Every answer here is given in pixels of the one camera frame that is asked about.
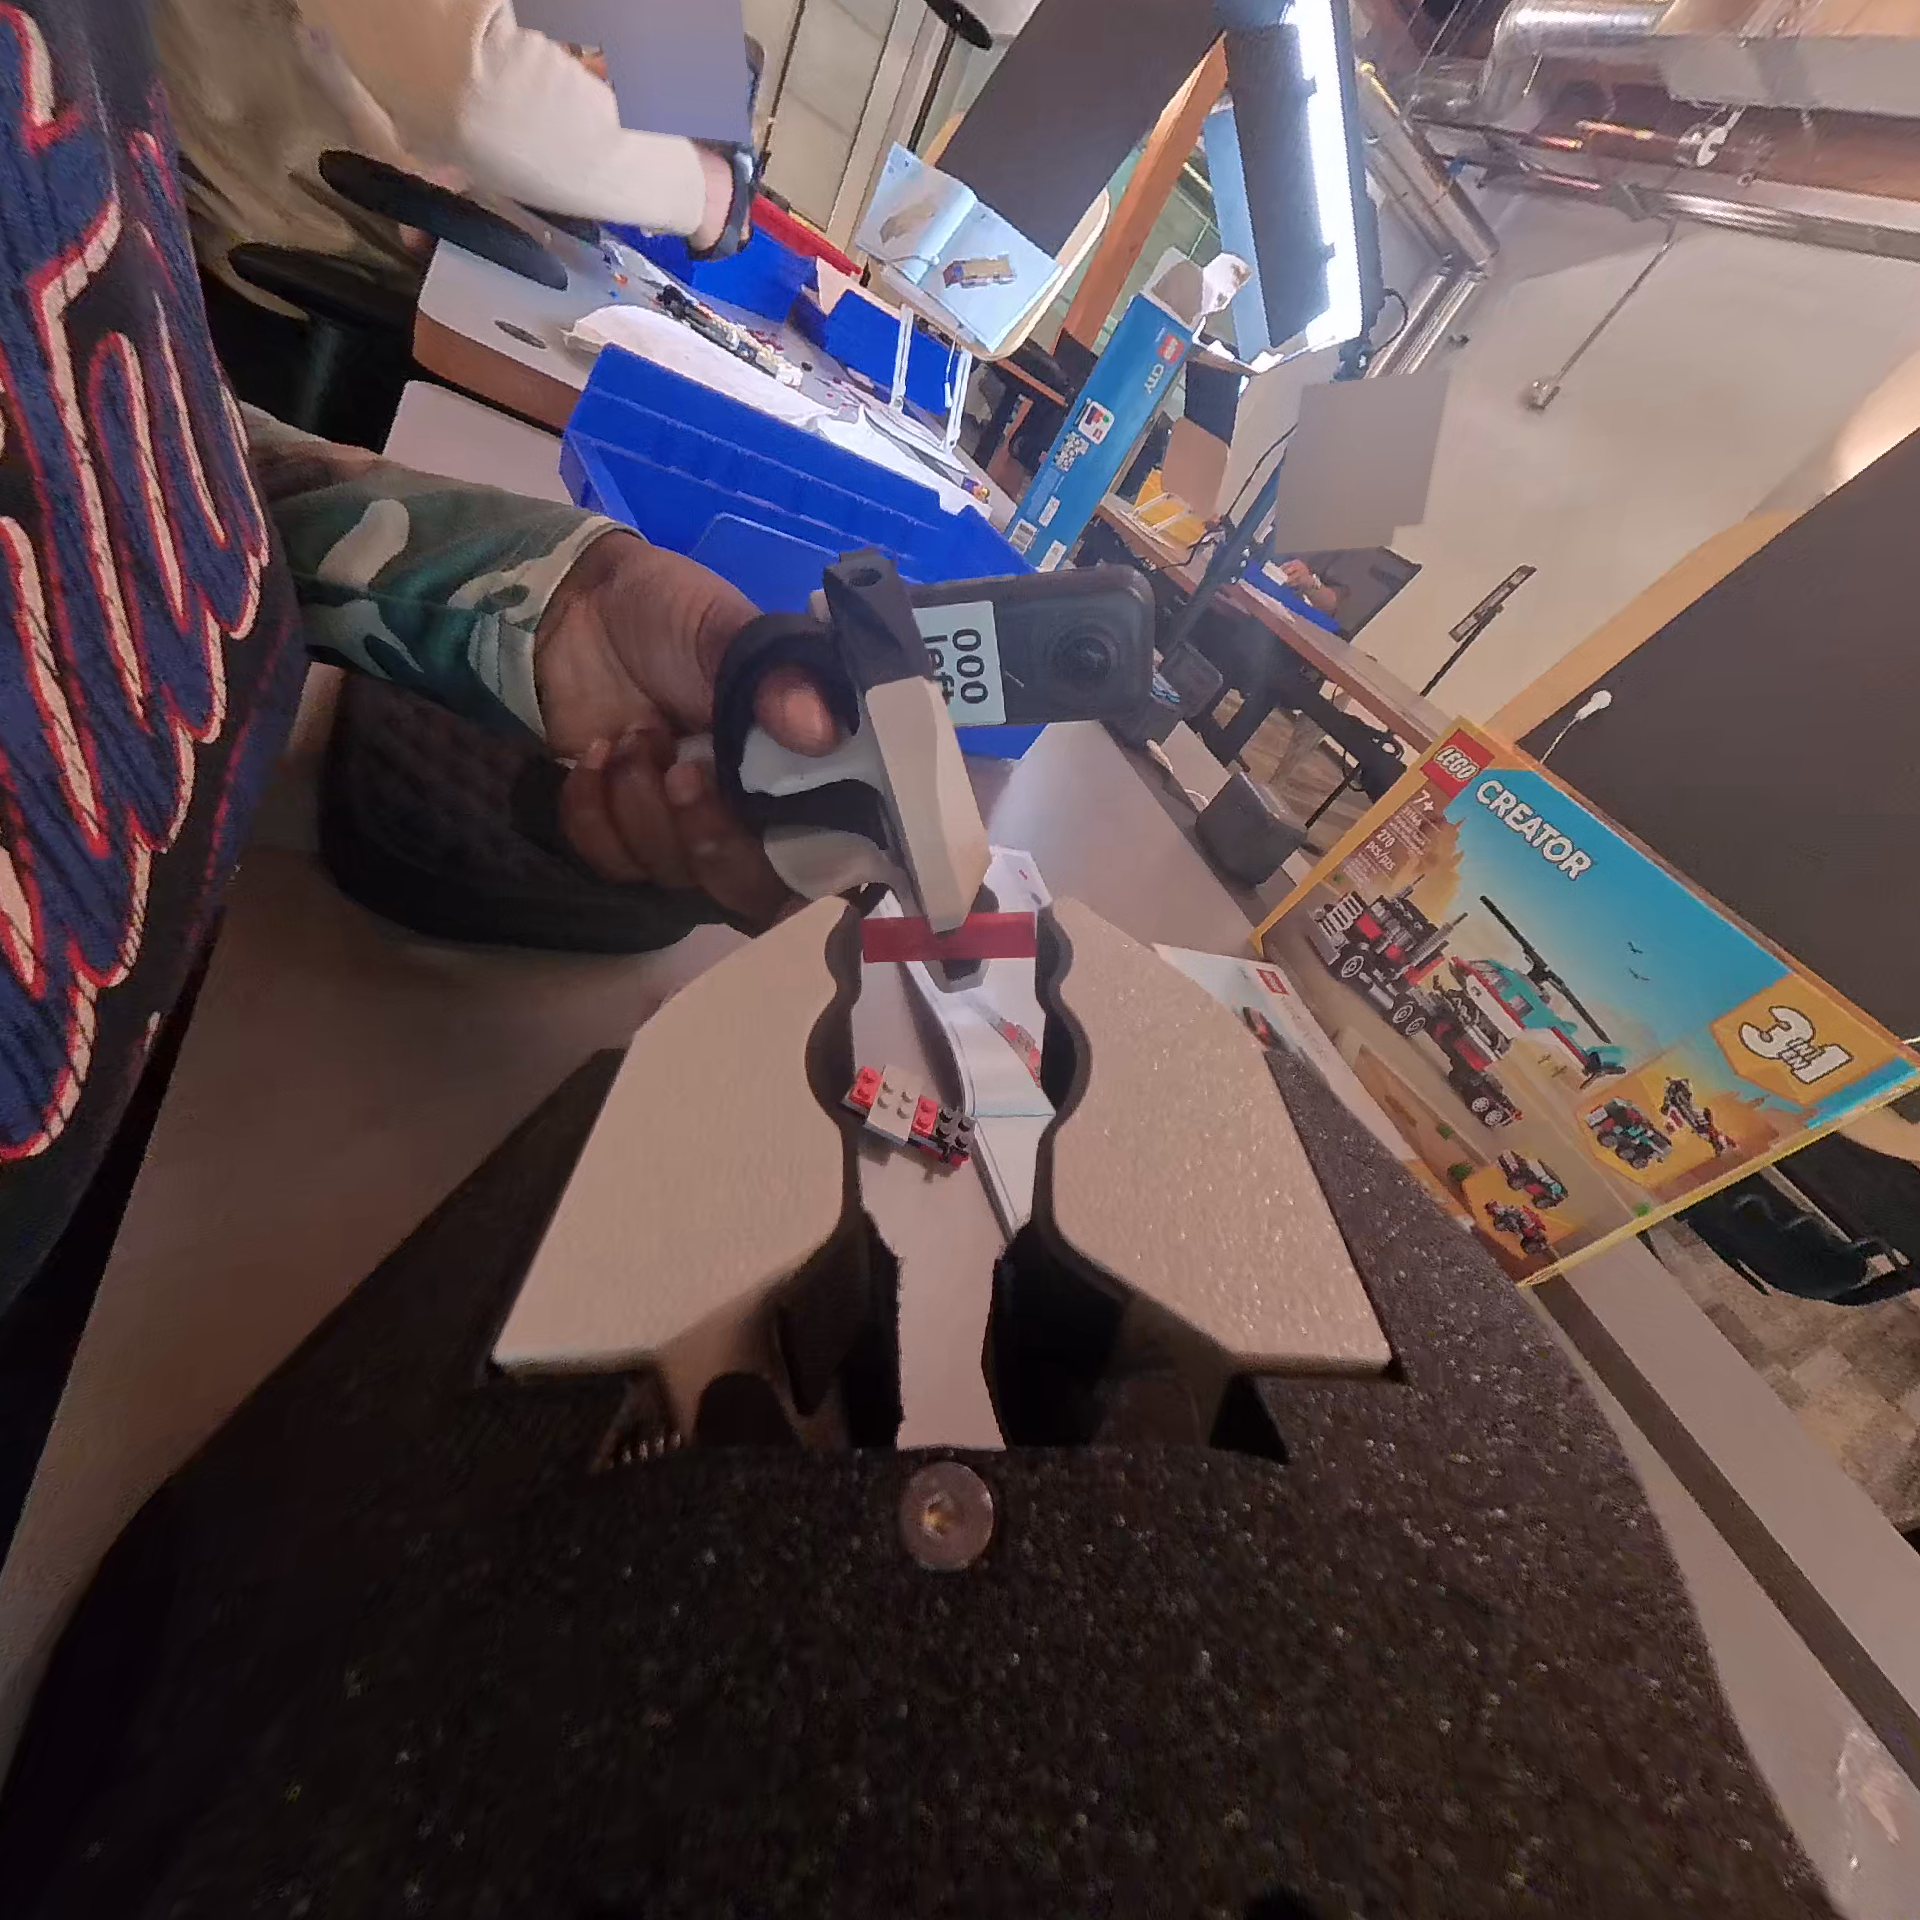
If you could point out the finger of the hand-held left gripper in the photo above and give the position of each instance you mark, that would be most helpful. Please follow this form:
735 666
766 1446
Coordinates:
925 811

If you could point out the small grey red lego assembly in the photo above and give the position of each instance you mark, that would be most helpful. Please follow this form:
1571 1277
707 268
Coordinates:
909 1114

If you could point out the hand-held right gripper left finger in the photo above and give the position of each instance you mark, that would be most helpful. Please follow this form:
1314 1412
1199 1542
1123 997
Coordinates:
691 1153

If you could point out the instruction booklet on clear stand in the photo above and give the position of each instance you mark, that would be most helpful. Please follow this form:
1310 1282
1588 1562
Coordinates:
960 246

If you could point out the white booklet with red logo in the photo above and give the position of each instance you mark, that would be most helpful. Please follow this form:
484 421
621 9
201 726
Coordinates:
1254 997

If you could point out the open lego instruction booklet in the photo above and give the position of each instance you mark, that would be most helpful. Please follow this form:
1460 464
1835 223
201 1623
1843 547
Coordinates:
1007 1149

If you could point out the tall blue lego box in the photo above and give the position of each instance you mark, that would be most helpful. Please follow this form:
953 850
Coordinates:
1105 421

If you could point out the red lego plate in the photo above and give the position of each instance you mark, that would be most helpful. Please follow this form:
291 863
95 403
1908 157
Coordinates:
947 936

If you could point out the person's left hand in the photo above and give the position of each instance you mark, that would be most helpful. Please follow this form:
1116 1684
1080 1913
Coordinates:
647 676

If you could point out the person's blue lettered sweater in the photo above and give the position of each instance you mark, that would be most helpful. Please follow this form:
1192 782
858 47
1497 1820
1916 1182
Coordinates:
119 601

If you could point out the black partition board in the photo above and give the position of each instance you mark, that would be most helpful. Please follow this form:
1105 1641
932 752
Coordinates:
1772 676

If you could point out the metal ventilation duct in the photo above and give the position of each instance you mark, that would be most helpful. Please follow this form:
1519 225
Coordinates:
1651 63

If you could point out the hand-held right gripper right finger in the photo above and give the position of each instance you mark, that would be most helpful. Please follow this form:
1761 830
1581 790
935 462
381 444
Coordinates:
1199 1186

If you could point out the dark grey small block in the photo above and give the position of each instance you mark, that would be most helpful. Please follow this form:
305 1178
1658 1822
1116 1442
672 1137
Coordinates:
1245 830

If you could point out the black overhead panel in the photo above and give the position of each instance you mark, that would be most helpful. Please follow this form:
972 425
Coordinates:
1080 90

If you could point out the large blue plastic bin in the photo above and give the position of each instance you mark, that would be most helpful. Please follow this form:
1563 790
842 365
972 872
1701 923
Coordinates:
750 464

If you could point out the bright light panel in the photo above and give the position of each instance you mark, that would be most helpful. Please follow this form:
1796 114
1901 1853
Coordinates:
1314 163

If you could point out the black bag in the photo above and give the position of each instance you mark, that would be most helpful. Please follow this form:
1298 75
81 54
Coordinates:
1815 1222

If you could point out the small blue plastic bin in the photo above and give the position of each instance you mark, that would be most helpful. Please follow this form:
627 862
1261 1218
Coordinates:
721 264
885 337

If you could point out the yellow-edged lego set box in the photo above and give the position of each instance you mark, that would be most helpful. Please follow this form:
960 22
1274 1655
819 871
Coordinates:
1576 992

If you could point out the person's left forearm camouflage sleeve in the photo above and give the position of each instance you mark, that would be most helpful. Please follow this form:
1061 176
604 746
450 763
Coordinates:
421 586

